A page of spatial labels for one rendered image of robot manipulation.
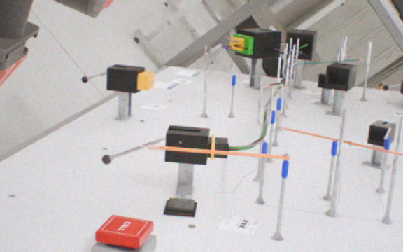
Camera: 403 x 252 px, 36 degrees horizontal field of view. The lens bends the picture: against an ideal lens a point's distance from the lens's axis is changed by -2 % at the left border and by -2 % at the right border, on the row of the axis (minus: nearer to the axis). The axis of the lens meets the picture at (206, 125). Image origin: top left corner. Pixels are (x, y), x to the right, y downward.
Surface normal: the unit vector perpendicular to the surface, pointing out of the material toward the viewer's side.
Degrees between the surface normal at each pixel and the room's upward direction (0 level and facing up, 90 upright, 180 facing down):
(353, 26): 90
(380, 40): 88
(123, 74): 90
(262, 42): 52
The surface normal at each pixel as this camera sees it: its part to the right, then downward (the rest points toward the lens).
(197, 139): -0.06, 0.26
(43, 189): 0.07, -0.96
